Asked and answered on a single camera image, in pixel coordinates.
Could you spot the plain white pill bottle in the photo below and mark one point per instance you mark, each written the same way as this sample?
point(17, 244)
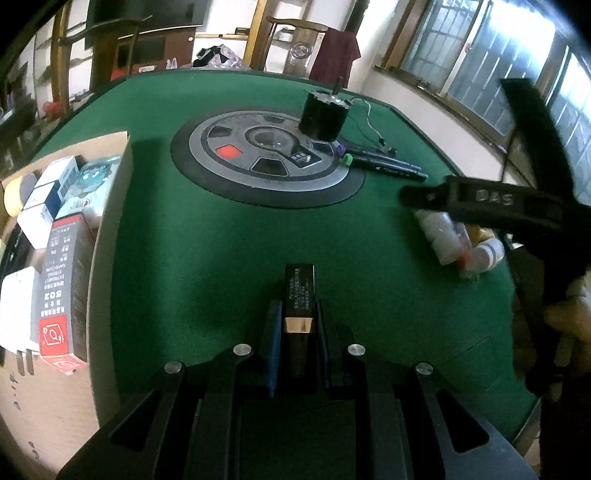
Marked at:
point(486, 256)

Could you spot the black cylindrical motor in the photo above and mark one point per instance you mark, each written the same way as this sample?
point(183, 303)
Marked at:
point(324, 114)

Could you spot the white square power adapter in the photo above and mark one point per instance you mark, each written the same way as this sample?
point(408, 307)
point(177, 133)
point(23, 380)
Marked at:
point(19, 317)

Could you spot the window with wooden frame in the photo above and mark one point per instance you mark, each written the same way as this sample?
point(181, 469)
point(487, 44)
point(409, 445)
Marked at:
point(459, 52)

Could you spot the black marker purple cap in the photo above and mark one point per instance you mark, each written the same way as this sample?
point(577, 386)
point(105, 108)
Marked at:
point(343, 147)

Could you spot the white blue medicine box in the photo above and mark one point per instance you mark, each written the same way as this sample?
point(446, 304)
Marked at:
point(39, 212)

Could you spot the cardboard tray box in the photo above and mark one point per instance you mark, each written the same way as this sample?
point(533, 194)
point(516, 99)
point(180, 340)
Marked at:
point(58, 383)

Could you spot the black television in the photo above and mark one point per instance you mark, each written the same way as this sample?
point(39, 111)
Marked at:
point(163, 13)

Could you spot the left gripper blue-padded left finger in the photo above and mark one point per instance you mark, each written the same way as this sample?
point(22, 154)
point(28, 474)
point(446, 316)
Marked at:
point(271, 344)

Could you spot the white pill bottle printed label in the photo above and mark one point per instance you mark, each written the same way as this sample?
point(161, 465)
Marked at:
point(439, 230)

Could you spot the silver red 502 glue box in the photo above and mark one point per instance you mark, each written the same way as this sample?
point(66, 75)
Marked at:
point(63, 294)

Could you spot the black marker green cap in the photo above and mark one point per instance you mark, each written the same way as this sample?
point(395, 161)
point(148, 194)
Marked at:
point(383, 166)

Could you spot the maroon cloth on chair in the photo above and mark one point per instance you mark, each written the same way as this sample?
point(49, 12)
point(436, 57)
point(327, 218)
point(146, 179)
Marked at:
point(339, 50)

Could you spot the clear bag red items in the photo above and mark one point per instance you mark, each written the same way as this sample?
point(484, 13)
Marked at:
point(466, 262)

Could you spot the pile of clothes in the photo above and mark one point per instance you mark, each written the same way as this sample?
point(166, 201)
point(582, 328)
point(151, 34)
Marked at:
point(218, 57)

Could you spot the wooden chair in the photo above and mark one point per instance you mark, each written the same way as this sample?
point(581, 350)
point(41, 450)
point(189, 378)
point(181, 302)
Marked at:
point(104, 36)
point(298, 37)

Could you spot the round grey control panel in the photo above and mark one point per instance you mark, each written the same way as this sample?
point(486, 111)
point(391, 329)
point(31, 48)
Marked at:
point(259, 157)

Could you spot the teal cartoon tissue pack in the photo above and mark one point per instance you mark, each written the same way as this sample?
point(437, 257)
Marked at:
point(89, 192)

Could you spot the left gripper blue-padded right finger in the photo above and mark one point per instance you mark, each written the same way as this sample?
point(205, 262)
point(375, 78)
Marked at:
point(331, 346)

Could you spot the black box gold band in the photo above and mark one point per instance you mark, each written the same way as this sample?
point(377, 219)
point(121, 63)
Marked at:
point(298, 297)

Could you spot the yellow-brown plastic packet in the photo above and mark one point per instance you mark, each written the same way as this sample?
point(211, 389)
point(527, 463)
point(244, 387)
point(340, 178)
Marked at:
point(478, 234)

